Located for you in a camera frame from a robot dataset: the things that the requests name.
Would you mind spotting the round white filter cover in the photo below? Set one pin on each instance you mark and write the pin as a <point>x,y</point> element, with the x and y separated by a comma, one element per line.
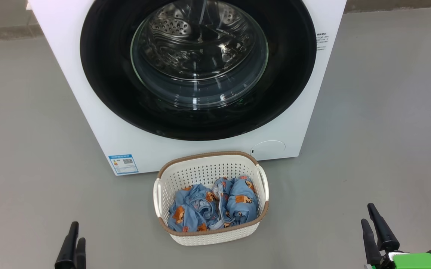
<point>269,150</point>

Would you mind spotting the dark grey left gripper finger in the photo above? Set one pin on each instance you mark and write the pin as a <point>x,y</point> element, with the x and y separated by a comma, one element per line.
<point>67,254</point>
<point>81,257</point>

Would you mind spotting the small printed text label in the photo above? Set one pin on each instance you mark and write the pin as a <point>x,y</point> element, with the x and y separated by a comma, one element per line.
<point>322,41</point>

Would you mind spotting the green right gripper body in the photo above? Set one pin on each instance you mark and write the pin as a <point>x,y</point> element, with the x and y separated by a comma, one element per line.
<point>417,261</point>

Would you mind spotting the cream perforated laundry basket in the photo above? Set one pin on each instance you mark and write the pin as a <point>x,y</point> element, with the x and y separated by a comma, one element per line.
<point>204,170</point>

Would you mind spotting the white front-load washing machine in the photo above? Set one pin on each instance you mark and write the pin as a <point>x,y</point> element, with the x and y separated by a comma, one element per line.
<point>69,97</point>

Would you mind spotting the blue energy label sticker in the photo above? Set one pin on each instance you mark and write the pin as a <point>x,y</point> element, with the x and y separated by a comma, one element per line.
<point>123,164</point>

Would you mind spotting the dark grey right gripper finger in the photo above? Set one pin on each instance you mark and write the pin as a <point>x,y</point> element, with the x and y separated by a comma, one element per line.
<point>371,246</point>
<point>385,235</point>

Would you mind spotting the black round glass washer door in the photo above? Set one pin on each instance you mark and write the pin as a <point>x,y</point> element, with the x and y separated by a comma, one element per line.
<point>103,67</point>

